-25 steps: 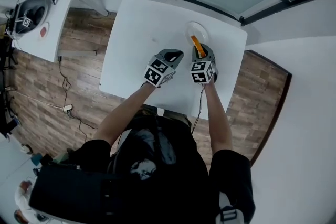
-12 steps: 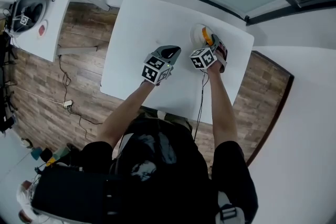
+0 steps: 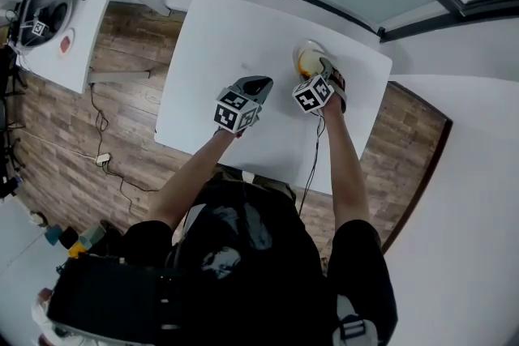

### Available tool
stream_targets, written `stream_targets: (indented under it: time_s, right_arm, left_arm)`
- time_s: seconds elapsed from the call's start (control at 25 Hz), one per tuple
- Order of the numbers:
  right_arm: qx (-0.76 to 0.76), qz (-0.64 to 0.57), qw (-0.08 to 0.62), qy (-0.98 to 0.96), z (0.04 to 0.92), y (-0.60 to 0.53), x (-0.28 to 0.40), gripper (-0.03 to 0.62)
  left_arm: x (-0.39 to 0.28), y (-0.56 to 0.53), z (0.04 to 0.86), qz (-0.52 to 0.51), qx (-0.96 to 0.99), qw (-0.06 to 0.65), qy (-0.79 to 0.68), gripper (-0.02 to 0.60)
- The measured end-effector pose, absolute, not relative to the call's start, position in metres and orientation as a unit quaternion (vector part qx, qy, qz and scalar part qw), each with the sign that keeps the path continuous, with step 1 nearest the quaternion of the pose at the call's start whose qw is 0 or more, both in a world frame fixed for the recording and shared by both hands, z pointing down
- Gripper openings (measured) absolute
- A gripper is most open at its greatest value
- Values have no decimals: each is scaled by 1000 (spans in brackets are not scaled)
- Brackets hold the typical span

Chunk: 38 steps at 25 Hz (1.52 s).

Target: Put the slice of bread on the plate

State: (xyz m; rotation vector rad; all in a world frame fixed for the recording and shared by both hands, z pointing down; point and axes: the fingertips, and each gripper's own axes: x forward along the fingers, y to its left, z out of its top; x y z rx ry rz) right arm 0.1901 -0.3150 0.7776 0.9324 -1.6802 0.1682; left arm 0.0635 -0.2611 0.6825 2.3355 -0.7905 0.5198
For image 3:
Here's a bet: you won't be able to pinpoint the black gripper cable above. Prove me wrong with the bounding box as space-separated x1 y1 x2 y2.
297 112 327 216

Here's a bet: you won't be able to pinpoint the person's left forearm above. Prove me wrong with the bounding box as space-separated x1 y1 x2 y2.
147 128 237 233

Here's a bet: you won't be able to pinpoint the toasted slice of bread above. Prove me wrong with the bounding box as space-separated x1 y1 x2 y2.
298 49 325 77

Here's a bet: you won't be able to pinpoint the black backpack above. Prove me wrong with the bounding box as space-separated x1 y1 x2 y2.
45 254 165 346

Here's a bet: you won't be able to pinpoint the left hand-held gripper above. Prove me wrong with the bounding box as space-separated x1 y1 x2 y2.
213 75 275 134

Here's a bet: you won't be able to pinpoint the olive trousers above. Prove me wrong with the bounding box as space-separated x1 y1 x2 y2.
209 164 298 201

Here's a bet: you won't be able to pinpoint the person's right forearm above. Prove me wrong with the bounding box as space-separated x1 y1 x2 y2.
321 96 372 229

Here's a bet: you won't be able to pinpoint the white side table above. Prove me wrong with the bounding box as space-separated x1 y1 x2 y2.
15 0 123 95

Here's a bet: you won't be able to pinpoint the grey table base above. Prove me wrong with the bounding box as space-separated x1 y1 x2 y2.
88 67 153 85

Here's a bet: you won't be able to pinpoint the white and black shoe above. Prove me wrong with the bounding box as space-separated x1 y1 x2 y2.
331 293 379 346

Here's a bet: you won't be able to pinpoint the small plate with red food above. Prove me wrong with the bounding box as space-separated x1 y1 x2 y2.
56 28 78 59

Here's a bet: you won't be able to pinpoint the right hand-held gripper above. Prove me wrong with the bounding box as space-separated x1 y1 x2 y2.
291 57 349 115

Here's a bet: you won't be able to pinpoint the teal cup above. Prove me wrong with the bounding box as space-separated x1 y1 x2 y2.
44 225 62 247

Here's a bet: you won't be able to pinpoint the round grey and black device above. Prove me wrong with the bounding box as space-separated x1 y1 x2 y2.
15 0 75 50

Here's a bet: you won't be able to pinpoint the black floor cable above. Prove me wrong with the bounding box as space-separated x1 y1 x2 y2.
88 83 161 218

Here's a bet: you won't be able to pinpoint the black printed t-shirt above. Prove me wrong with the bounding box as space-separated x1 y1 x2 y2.
121 177 399 346

